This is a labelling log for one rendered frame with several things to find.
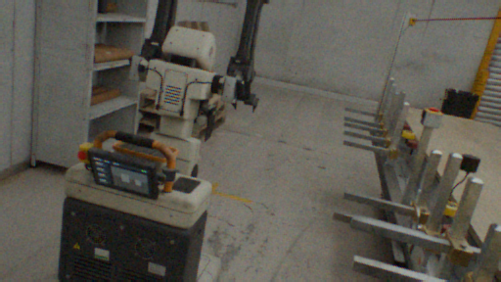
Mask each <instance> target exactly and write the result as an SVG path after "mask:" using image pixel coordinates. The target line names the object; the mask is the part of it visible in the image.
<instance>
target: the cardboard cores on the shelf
mask: <svg viewBox="0 0 501 282"><path fill-rule="evenodd" d="M116 10H117V4H116V3H114V2H110V1H108V2H107V11H106V13H114V12H115V11H116ZM133 55H134V56H135V54H134V51H133V50H131V49H130V50H129V49H128V48H127V47H117V48H116V47H115V46H114V45H113V44H109V45H106V44H103V43H102V44H100V43H94V62H93V64H98V63H103V62H108V61H111V62H114V61H121V60H126V59H128V58H130V56H132V57H133ZM119 95H121V91H120V90H119V89H118V88H115V89H113V90H108V88H107V87H106V86H104V85H103V84H100V85H96V86H91V103H90V107H91V106H93V105H95V104H97V103H102V102H105V101H107V100H110V99H113V98H115V97H118V96H119Z"/></svg>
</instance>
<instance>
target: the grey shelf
mask: <svg viewBox="0 0 501 282"><path fill-rule="evenodd" d="M95 1H96V2H95ZM108 1H110V2H114V3H116V4H117V10H116V11H115V12H114V13H105V14H101V13H97V12H96V11H95V10H97V0H90V7H89V0H36V4H37V13H36V33H35V51H36V53H35V73H34V92H33V131H32V152H31V166H30V167H31V168H37V167H38V164H35V158H36V159H37V160H39V161H41V162H47V163H50V164H54V165H62V166H65V167H68V168H71V167H72V166H74V165H78V164H80V163H82V162H80V161H79V160H78V150H79V145H81V144H84V143H90V144H93V142H94V140H95V138H96V137H97V135H99V134H101V133H102V132H104V131H106V130H110V129H111V130H115V131H123V132H127V133H130V134H133V135H136V124H137V117H138V111H139V103H140V88H141V82H138V83H137V82H136V81H133V80H130V79H129V75H130V71H131V67H130V63H129V61H128V59H126V60H121V61H114V62H111V61H108V62H103V63H98V64H93V62H94V43H100V44H102V43H103V44H106V45H109V44H113V45H114V46H115V47H116V48H117V47H127V48H128V49H129V50H130V49H131V50H133V51H134V54H135V56H139V54H140V50H142V47H141V42H142V46H143V44H144V42H145V38H146V37H147V23H148V15H149V9H150V3H149V2H150V0H146V2H145V0H108ZM91 3H92V4H91ZM147 3H148V4H147ZM91 7H92V8H91ZM146 11H147V12H146ZM144 13H145V17H144ZM106 22H107V23H106ZM143 22H144V24H143ZM142 28H143V32H142ZM105 29H106V33H105ZM142 37H143V39H142ZM104 38H105V43H104ZM143 40H144V41H143ZM86 44H87V51H86ZM89 50H90V51H89ZM89 52H90V53H89ZM92 53H93V54H92ZM85 56H86V60H85ZM88 58H89V59H88ZM88 61H89V62H88ZM102 70H103V71H102ZM101 77H102V81H101ZM99 82H100V83H99ZM99 84H103V85H104V86H106V87H107V88H108V90H113V89H115V88H118V89H119V90H120V91H121V95H119V96H118V97H115V98H113V99H110V100H107V101H105V102H102V103H97V104H95V105H93V106H91V107H90V103H91V86H96V85H99ZM139 85H140V86H139ZM136 87H137V91H136ZM83 89H84V95H83ZM86 90H87V91H86ZM138 91H139V92H138ZM86 93H87V94H86ZM85 98H86V99H85ZM82 99H83V106H82ZM85 101H86V102H85ZM135 103H136V106H137V107H136V106H135ZM88 104H89V105H88ZM134 110H135V114H134ZM98 117H99V119H98ZM133 117H134V120H133ZM135 119H136V120H135ZM135 121H136V122H135ZM96 122H97V123H96ZM132 123H133V127H132ZM96 124H98V127H97V125H96ZM134 127H135V128H134Z"/></svg>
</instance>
